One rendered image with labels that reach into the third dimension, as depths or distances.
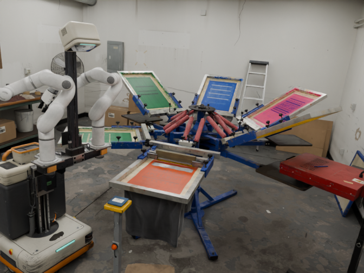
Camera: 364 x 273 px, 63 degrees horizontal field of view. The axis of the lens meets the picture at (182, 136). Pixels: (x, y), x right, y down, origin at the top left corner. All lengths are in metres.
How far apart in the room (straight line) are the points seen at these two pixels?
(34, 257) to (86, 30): 1.76
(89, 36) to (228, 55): 4.71
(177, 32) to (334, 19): 3.05
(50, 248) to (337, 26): 5.79
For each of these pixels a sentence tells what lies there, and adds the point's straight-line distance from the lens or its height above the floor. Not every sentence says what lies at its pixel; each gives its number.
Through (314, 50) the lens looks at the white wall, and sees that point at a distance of 6.44.
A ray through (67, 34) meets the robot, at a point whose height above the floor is 1.95.
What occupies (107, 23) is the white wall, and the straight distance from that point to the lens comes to 7.48.
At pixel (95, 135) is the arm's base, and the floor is 1.23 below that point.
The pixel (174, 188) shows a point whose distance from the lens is 2.16.
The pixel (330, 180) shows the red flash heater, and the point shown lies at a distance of 2.38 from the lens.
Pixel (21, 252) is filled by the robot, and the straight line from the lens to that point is 2.83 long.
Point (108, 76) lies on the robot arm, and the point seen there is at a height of 1.70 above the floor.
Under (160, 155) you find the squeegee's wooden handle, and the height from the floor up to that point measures 1.02.
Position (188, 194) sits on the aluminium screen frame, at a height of 0.99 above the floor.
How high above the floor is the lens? 1.94
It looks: 17 degrees down
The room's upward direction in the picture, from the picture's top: 5 degrees clockwise
